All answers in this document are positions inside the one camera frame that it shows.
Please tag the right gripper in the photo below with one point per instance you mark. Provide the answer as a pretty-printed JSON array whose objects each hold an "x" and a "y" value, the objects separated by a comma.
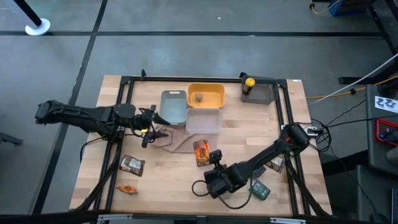
[{"x": 217, "y": 185}]

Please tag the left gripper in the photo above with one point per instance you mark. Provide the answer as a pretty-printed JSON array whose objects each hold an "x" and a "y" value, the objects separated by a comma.
[{"x": 141, "y": 121}]

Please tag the beige cloth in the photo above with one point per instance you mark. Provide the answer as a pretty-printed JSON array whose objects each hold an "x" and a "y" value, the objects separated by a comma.
[{"x": 180, "y": 141}]

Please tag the orange spice packet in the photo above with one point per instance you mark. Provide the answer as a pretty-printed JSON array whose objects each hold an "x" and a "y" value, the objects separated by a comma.
[{"x": 201, "y": 152}]

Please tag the translucent plastic bin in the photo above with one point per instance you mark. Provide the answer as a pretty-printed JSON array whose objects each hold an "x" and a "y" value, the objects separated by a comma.
[{"x": 203, "y": 121}]

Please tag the small glass spice jar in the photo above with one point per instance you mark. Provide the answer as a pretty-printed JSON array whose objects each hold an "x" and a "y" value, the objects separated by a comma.
[{"x": 198, "y": 97}]

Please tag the yellow-lid spice bottle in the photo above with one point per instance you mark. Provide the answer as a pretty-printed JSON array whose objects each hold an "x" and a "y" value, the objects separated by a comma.
[{"x": 248, "y": 84}]

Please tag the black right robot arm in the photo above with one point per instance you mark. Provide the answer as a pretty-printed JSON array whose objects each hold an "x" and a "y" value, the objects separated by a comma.
[{"x": 264, "y": 154}]

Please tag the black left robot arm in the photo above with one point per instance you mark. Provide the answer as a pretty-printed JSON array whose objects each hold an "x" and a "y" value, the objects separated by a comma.
[{"x": 81, "y": 116}]

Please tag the green spice packet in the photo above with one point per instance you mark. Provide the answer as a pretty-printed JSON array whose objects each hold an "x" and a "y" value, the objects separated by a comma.
[{"x": 261, "y": 190}]

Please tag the dark grey packet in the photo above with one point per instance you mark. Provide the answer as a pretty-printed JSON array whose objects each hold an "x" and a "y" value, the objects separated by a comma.
[{"x": 259, "y": 172}]

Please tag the brown packet with white label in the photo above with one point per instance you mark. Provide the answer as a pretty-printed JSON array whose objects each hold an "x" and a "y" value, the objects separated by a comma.
[{"x": 132, "y": 165}]

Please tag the yellow plastic bin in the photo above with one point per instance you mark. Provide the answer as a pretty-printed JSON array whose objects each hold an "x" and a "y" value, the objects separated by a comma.
[{"x": 214, "y": 96}]

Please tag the small orange packet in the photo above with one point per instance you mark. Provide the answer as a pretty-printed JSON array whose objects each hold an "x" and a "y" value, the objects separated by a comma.
[{"x": 127, "y": 189}]

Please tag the dark grey tray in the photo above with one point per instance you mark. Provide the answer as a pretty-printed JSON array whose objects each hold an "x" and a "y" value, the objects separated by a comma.
[{"x": 262, "y": 93}]

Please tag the black stanchion with white base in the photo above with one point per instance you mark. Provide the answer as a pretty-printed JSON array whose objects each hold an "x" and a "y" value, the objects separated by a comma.
[{"x": 37, "y": 28}]

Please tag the grey cart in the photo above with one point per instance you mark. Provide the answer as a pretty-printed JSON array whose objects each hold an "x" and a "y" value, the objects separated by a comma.
[{"x": 373, "y": 149}]

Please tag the red box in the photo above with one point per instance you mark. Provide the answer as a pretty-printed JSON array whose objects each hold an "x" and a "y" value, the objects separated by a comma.
[{"x": 377, "y": 133}]

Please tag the white number label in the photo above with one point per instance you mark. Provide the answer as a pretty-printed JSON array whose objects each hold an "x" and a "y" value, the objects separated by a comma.
[{"x": 385, "y": 104}]

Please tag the blue box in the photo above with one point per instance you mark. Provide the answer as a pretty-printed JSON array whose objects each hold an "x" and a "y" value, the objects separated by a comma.
[{"x": 345, "y": 7}]

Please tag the black equipment stand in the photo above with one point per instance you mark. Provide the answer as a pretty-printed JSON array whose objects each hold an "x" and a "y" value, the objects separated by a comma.
[{"x": 381, "y": 25}]

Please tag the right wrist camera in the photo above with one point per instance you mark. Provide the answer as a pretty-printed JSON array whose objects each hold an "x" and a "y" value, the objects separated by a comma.
[{"x": 215, "y": 155}]

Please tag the metal rig frame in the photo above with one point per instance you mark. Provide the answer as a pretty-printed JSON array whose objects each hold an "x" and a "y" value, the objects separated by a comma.
[{"x": 202, "y": 79}]

